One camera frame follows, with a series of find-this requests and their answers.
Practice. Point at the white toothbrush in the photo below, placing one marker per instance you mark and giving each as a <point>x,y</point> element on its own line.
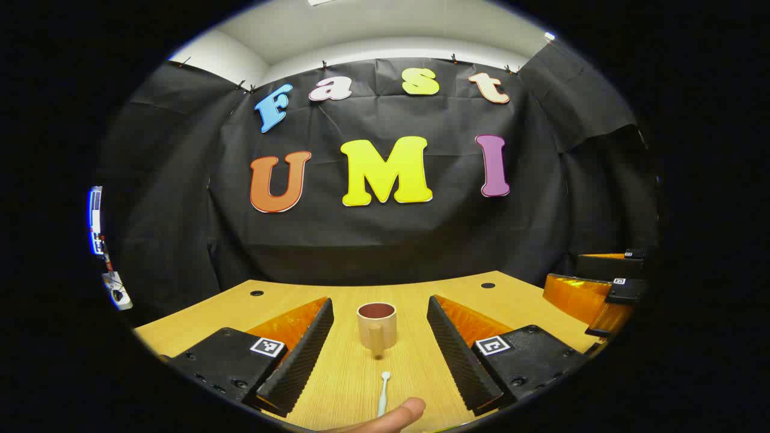
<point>382,398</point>

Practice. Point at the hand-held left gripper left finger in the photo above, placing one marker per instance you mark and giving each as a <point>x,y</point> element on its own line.
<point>301,361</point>

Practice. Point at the white power strip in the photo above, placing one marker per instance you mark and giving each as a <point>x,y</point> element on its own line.
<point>117,291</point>

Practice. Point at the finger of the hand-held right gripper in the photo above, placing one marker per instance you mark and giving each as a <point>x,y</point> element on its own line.
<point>574,297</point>
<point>607,266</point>

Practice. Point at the lit computer monitor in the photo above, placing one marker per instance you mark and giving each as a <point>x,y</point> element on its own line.
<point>95,219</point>

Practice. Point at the wooden desktop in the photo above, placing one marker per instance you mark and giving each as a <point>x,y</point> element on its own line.
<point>349,379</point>

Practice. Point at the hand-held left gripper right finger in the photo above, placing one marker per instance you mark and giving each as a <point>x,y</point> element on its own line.
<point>460,361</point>

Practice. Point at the black backdrop cloth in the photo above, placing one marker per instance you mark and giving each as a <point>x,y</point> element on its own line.
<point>361,240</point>

